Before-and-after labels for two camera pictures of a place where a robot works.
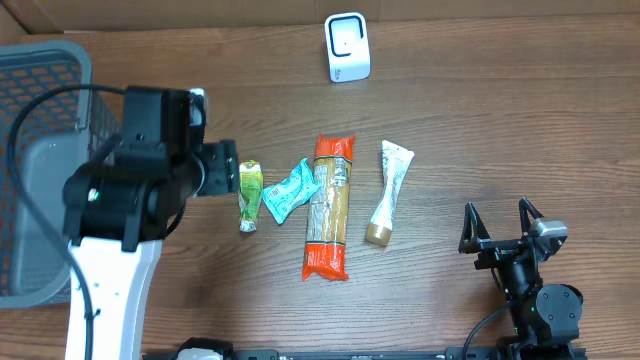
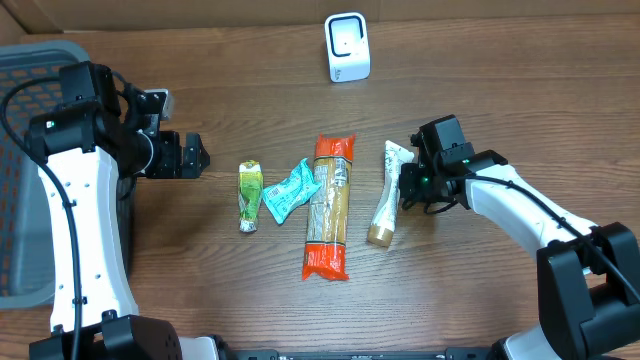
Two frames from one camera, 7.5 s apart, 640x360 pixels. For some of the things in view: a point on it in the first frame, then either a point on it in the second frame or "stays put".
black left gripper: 224,156 -> 174,165
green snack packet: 250,194 stays put
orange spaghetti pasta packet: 328,207 stays put
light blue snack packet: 282,198 stays put
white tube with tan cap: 395,161 stays put
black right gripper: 476,238 -> 411,174
